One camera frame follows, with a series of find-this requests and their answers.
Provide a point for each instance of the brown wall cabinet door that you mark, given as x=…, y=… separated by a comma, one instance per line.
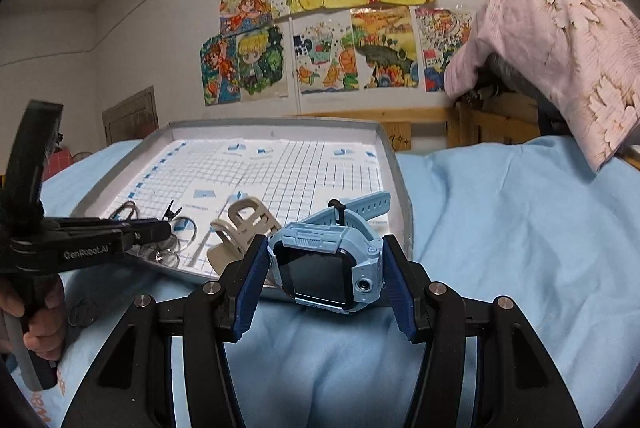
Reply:
x=131, y=115

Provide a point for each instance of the grey tray with grid paper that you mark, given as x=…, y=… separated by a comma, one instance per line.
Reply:
x=300, y=162

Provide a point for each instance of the person's left hand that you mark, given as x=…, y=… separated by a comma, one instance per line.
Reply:
x=55, y=323

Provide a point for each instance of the beige hair claw clip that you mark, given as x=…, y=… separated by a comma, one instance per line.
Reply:
x=240, y=220

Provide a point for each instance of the light blue smartwatch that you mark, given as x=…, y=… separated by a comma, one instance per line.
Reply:
x=320, y=268

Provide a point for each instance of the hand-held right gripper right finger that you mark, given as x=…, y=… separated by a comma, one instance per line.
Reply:
x=400, y=293

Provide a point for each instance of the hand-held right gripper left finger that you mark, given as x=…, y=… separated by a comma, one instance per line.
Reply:
x=250, y=288

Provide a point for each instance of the small black clip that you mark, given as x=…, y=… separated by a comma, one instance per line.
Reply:
x=171, y=210

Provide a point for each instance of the pink floral cloth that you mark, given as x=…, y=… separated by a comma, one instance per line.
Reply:
x=560, y=52

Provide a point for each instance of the pair of metal rings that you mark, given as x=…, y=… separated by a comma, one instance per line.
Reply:
x=162, y=253

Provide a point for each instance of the light blue printed bedsheet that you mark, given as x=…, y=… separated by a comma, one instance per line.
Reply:
x=500, y=258

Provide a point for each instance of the red plaid cloth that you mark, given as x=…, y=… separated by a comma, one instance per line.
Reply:
x=60, y=162

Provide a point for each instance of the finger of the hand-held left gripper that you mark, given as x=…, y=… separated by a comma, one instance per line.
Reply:
x=147, y=230

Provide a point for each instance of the group of colourful wall drawings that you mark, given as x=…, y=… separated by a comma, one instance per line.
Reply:
x=350, y=27

